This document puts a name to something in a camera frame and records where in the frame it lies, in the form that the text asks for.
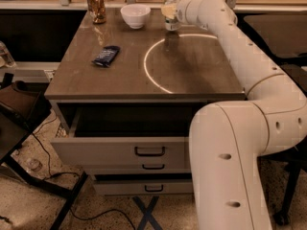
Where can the green white 7up can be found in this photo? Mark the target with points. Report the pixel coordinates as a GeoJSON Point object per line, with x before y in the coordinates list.
{"type": "Point", "coordinates": [171, 24]}

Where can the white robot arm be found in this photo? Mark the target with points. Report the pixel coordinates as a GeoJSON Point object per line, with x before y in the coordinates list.
{"type": "Point", "coordinates": [226, 138]}

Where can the white ceramic bowl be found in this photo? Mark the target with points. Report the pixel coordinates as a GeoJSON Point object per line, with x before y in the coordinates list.
{"type": "Point", "coordinates": [135, 15]}

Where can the grey drawer cabinet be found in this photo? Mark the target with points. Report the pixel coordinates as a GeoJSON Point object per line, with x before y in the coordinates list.
{"type": "Point", "coordinates": [154, 66]}

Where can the middle drawer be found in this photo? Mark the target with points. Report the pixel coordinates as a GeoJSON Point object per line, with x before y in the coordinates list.
{"type": "Point", "coordinates": [135, 169]}

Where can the bottom drawer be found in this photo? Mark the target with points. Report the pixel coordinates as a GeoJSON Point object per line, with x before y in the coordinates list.
{"type": "Point", "coordinates": [143, 184]}

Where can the open top drawer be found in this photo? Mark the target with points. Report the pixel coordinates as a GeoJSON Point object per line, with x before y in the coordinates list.
{"type": "Point", "coordinates": [127, 134]}

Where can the dark blue snack packet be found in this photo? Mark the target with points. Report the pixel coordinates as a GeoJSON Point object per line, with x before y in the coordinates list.
{"type": "Point", "coordinates": [106, 56]}

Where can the blue tape cross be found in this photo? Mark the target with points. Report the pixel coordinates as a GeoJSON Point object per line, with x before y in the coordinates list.
{"type": "Point", "coordinates": [147, 211]}

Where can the clear plastic bottle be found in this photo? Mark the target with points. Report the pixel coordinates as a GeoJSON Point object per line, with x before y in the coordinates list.
{"type": "Point", "coordinates": [6, 59]}

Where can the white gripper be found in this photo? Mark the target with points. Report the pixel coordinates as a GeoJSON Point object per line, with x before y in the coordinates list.
{"type": "Point", "coordinates": [182, 11]}

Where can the brown bag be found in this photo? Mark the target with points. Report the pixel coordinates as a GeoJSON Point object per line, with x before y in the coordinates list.
{"type": "Point", "coordinates": [26, 108]}

